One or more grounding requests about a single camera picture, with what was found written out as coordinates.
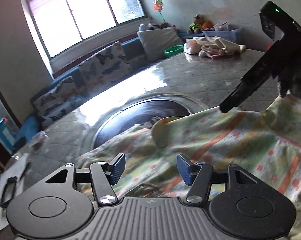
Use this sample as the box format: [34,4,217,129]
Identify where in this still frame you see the colourful patterned children's garment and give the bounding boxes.
[76,94,301,239]

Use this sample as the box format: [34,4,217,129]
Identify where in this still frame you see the pile of cream pink clothes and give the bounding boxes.
[183,36,246,59]

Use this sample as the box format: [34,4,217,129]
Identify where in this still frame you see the clear plastic storage bin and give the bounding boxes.
[203,25,243,44]

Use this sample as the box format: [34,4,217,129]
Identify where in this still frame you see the small clear plastic box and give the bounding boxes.
[29,131,49,150]

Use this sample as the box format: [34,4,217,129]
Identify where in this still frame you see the black round induction cooktop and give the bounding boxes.
[92,98,192,148]

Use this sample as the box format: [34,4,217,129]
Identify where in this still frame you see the left butterfly print cushion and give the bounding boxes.
[32,76,86,129]

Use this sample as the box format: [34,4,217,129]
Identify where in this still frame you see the butterfly print cushion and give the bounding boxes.
[78,42,132,96]
[32,76,86,129]

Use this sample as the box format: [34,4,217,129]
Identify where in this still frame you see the white paper sheet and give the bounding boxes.
[0,153,29,231]

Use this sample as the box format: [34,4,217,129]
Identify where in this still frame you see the blue sofa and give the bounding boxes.
[13,38,150,150]

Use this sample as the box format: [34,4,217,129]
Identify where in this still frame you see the teddy bear plush toy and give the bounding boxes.
[188,14,213,34]

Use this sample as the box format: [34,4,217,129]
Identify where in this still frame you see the blue cabinet in doorway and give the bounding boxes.
[0,118,16,155]

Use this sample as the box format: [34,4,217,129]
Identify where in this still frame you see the right butterfly print cushion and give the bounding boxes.
[78,42,132,96]

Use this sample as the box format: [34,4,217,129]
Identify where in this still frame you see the green plastic basin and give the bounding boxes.
[164,45,183,58]

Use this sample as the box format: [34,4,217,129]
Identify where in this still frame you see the grey plain cushion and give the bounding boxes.
[137,27,184,62]

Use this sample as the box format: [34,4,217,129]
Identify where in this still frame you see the colourful pinwheel toy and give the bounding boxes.
[153,0,167,23]

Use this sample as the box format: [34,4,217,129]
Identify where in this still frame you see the black handle tool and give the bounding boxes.
[0,162,31,209]

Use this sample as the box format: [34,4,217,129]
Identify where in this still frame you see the window with frame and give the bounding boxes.
[23,0,146,59]

